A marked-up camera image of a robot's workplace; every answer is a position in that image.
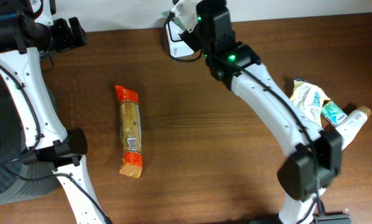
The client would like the orange spaghetti packet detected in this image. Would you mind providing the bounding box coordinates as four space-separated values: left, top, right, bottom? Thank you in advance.
114 85 143 179

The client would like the cream snack bag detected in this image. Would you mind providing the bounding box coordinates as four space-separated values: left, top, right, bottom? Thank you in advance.
290 78 330 126

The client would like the small teal tissue pack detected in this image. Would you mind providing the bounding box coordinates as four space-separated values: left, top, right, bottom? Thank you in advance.
321 101 348 127

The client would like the white bottle with wooden cap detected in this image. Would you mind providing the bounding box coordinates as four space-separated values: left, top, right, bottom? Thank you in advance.
335 106 372 149

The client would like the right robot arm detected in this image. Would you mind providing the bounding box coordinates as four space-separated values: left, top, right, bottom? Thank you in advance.
172 0 350 223

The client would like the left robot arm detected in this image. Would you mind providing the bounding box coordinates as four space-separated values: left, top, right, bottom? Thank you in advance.
0 1 110 223

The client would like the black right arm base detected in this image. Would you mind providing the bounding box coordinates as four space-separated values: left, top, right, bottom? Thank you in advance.
246 213 353 224

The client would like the white barcode scanner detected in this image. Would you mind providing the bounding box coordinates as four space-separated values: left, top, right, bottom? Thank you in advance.
166 21 194 58

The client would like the grey plastic mesh basket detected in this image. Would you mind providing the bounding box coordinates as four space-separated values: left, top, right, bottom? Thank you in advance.
0 76 59 205

